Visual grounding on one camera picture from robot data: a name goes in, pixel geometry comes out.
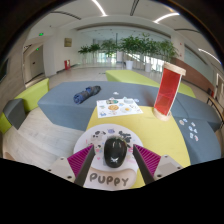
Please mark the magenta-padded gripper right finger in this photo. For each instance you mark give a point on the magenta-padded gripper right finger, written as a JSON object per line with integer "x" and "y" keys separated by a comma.
{"x": 150, "y": 160}

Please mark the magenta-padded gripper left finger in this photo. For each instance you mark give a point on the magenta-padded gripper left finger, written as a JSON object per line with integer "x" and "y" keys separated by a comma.
{"x": 80, "y": 161}

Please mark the round white puppy mouse pad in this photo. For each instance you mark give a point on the round white puppy mouse pad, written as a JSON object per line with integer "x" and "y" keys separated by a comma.
{"x": 106, "y": 180}

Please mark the black computer mouse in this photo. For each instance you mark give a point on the black computer mouse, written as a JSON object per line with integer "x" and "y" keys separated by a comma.
{"x": 115, "y": 151}

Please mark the small stickers group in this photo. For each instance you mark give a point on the small stickers group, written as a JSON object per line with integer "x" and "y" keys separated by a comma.
{"x": 191, "y": 130}

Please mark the grey bench with stickers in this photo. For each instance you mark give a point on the grey bench with stickers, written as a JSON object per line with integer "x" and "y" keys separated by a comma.
{"x": 203, "y": 146}

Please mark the long grey bench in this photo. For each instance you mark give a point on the long grey bench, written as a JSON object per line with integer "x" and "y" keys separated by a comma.
{"x": 63, "y": 106}

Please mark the white sticker sheet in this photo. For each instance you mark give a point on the white sticker sheet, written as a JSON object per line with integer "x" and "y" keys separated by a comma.
{"x": 115, "y": 108}

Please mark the red panel with wooden ends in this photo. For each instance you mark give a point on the red panel with wooden ends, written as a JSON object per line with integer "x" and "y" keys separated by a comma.
{"x": 167, "y": 90}

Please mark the lime green bench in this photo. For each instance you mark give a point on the lime green bench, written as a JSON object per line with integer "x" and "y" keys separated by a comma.
{"x": 187, "y": 90}
{"x": 130, "y": 76}

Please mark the dark grey cube ottoman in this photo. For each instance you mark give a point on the dark grey cube ottoman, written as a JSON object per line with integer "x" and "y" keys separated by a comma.
{"x": 15, "y": 113}

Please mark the small lime green ottoman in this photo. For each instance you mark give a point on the small lime green ottoman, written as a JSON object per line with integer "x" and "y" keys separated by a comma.
{"x": 4, "y": 125}

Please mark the wooden chair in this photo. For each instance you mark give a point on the wooden chair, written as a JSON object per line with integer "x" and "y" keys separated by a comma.
{"x": 215, "y": 103}

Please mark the red fire extinguisher box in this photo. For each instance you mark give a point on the red fire extinguisher box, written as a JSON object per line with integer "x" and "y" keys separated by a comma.
{"x": 67, "y": 64}

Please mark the potted green plants group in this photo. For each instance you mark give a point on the potted green plants group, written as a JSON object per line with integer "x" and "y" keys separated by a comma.
{"x": 133, "y": 45}

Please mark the green exit sign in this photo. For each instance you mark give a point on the green exit sign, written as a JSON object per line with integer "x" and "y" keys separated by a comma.
{"x": 41, "y": 34}

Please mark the ceiling strip lights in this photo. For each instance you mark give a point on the ceiling strip lights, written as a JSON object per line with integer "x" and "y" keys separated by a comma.
{"x": 166, "y": 16}

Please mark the dark wall screen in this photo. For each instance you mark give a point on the dark wall screen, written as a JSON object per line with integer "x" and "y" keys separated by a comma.
{"x": 3, "y": 71}

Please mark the brown wall plaque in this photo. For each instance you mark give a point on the brown wall plaque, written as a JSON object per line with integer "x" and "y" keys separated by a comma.
{"x": 68, "y": 42}

